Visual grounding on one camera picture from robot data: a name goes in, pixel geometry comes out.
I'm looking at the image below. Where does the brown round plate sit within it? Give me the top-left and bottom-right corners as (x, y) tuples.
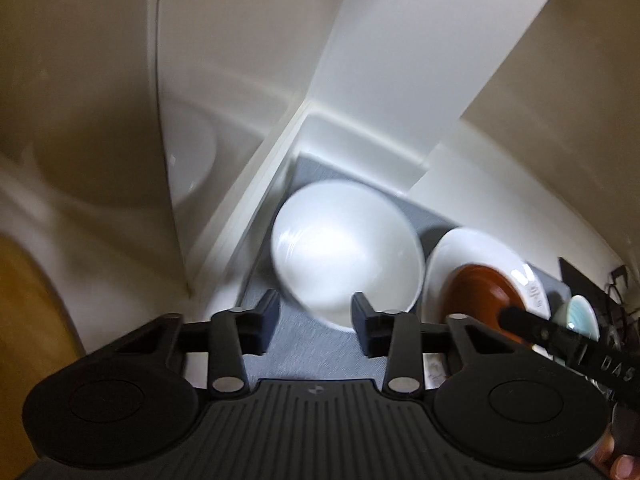
(439, 264), (528, 346)

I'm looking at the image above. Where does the cream Delicious bowl stack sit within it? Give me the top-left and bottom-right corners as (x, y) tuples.
(160, 98), (218, 207)

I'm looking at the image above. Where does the grey table mat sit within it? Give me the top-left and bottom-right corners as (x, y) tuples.
(240, 154), (574, 388)

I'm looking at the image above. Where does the wooden cutting board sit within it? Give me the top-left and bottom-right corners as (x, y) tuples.
(1, 235), (85, 479)

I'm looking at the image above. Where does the blue patterned white bowl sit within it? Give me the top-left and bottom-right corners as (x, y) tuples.
(270, 179), (425, 332)

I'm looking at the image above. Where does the person's right hand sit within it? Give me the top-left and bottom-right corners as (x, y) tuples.
(590, 426), (640, 480)

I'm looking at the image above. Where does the white floral plate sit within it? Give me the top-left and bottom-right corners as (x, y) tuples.
(421, 228), (551, 323)

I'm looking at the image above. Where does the light blue ceramic bowl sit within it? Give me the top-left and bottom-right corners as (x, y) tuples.
(551, 295), (600, 341)

